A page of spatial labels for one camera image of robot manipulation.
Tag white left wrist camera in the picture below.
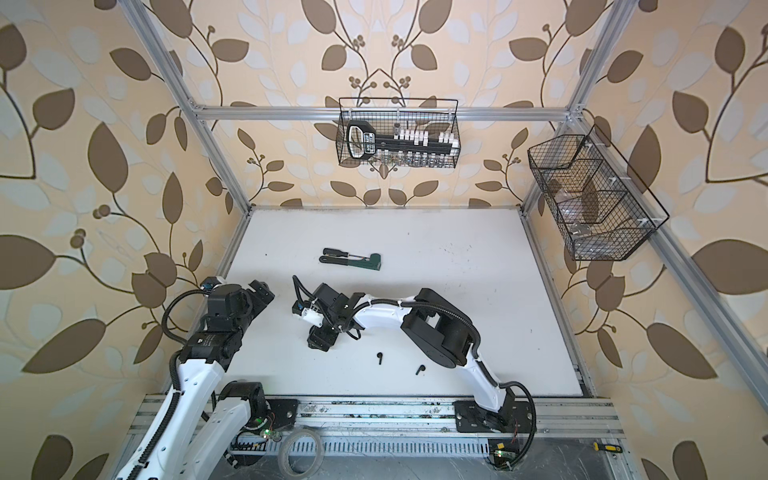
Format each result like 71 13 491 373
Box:
200 276 226 293

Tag green black-handled hand tool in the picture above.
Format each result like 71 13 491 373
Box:
319 253 382 271

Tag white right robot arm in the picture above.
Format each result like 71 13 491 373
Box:
292 277 537 435

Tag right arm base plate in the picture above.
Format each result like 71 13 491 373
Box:
453 399 533 434

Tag black wire basket right wall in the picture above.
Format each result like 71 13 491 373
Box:
527 126 670 261

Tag black wire basket wall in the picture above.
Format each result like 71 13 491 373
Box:
335 96 462 169
527 126 670 261

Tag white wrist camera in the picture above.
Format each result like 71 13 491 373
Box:
292 303 324 328
200 276 226 293

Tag grey tape roll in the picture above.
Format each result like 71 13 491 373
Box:
277 428 325 479

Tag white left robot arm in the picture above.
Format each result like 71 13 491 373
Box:
115 277 275 479

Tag socket set rail in basket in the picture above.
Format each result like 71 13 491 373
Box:
340 120 461 162

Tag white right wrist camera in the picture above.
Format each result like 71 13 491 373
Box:
292 303 324 328

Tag small yellow black screwdriver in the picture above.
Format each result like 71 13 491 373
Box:
593 442 624 454

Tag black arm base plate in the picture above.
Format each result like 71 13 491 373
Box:
245 399 299 434

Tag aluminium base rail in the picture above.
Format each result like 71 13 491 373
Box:
266 395 626 439

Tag black wire basket back wall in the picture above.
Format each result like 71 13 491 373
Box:
335 96 462 169

